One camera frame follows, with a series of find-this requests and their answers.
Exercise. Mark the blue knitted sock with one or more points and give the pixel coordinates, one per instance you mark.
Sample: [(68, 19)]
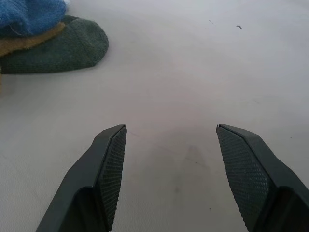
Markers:
[(29, 17)]

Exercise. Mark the dark green knitted sock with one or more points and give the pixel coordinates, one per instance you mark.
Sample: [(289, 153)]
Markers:
[(67, 50)]

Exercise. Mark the mustard yellow knitted sock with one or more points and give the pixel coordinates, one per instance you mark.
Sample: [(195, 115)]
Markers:
[(21, 42)]

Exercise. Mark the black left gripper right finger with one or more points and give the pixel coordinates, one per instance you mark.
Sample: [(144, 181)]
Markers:
[(260, 178)]

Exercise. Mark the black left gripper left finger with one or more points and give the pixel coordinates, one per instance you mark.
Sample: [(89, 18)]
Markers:
[(96, 178)]

